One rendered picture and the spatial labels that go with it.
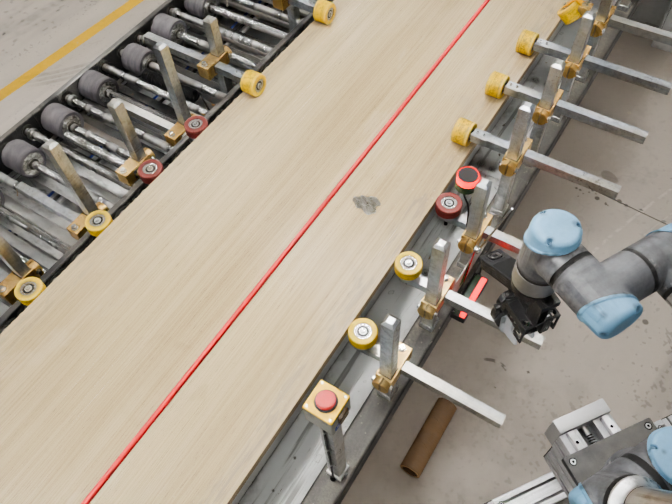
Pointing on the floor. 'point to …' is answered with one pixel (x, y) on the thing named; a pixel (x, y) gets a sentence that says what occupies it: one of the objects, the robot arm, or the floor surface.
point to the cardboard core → (428, 437)
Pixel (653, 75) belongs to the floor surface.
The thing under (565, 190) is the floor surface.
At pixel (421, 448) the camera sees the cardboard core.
